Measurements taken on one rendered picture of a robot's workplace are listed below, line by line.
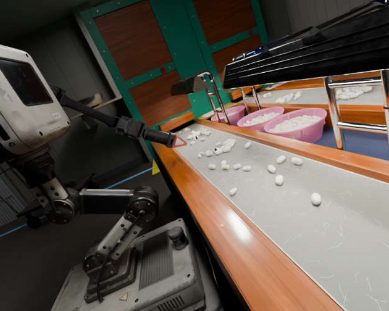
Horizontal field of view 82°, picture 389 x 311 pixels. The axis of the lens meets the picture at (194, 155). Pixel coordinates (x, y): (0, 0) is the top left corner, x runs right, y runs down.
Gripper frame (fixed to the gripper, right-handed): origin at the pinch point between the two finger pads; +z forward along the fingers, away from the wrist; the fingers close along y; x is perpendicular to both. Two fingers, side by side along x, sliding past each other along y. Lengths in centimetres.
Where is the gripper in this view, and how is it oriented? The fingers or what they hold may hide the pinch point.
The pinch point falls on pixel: (185, 143)
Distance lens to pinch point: 108.6
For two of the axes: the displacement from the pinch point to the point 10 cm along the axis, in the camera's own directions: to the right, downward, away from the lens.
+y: -2.9, -2.2, 9.3
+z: 9.1, 2.2, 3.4
